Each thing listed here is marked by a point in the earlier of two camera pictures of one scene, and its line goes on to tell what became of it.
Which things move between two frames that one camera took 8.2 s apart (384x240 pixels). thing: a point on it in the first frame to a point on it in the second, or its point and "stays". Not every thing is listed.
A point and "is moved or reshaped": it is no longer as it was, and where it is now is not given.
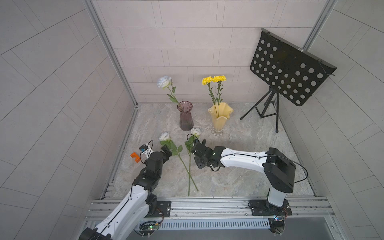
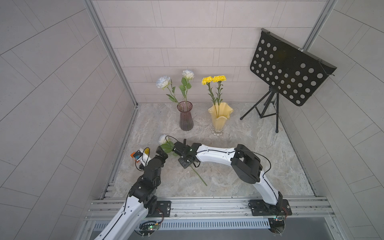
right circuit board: [277, 225] stays
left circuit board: [147, 228] stays
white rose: [195, 133] to [188, 75]
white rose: [165, 138] is moved or reshaped
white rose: [165, 81] stays
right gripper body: [201, 161] to [184, 160]
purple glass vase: [186, 119] stays
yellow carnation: [206, 80] stays
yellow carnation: [218, 79] stays
